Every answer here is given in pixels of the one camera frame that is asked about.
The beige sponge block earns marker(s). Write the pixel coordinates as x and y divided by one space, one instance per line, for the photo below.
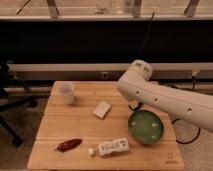
102 109

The white tube with cap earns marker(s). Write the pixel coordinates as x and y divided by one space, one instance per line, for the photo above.
109 147

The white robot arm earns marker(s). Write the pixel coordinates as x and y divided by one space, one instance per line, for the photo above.
193 107

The green bowl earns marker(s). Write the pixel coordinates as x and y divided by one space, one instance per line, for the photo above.
145 126

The red chili pepper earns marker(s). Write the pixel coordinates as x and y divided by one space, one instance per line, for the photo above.
68 145

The black rectangular object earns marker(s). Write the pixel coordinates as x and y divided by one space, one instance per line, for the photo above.
135 105

